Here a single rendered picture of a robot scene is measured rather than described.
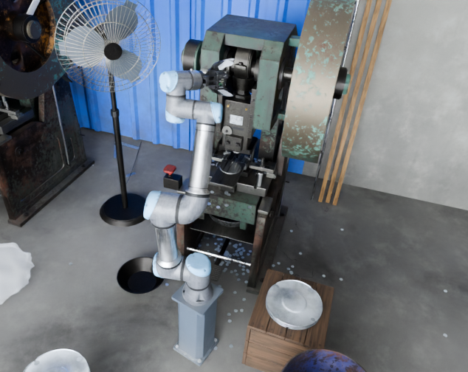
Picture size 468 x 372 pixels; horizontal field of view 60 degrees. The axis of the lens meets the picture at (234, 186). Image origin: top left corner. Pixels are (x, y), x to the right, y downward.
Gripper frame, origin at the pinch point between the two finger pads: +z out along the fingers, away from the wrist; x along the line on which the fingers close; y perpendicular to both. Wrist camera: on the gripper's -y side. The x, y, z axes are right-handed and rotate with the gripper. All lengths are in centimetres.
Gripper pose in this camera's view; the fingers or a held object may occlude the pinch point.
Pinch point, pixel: (232, 77)
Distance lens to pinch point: 178.3
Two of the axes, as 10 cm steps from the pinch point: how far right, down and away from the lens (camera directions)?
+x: 0.5, -9.3, -3.7
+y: 6.5, 3.1, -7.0
